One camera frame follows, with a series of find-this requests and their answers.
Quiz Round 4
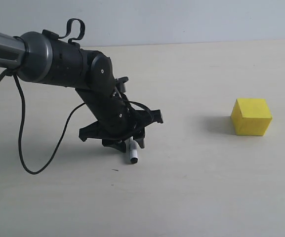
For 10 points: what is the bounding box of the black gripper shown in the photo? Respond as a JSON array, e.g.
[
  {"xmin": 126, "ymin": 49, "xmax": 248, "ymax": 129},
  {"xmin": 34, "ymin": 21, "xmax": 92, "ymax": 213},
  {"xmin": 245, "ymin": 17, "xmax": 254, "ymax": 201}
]
[{"xmin": 79, "ymin": 110, "xmax": 163, "ymax": 153}]

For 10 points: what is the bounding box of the black and white marker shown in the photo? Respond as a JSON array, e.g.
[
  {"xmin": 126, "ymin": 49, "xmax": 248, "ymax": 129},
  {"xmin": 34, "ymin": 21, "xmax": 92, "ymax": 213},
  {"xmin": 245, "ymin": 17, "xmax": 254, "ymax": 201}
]
[{"xmin": 128, "ymin": 138, "xmax": 138, "ymax": 164}]

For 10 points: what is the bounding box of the yellow cube block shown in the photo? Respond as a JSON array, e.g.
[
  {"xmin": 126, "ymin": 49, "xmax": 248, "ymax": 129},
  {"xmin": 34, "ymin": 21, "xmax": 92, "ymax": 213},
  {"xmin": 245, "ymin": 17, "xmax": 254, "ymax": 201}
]
[{"xmin": 230, "ymin": 98, "xmax": 273, "ymax": 136}]

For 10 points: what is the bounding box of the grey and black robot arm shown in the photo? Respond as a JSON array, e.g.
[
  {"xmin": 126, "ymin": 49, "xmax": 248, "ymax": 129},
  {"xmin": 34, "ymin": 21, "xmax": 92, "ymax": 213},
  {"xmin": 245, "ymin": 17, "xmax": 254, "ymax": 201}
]
[{"xmin": 0, "ymin": 30, "xmax": 163, "ymax": 152}]

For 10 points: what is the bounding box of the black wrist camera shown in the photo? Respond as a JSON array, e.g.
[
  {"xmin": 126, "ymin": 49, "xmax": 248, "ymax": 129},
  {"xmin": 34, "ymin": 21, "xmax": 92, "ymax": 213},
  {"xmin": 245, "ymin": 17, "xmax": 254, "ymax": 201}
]
[{"xmin": 116, "ymin": 77, "xmax": 129, "ymax": 93}]

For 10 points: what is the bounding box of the black cable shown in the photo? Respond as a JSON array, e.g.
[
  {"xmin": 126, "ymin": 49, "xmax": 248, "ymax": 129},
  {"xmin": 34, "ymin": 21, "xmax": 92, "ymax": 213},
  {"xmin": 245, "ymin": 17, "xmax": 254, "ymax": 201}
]
[{"xmin": 0, "ymin": 69, "xmax": 88, "ymax": 175}]

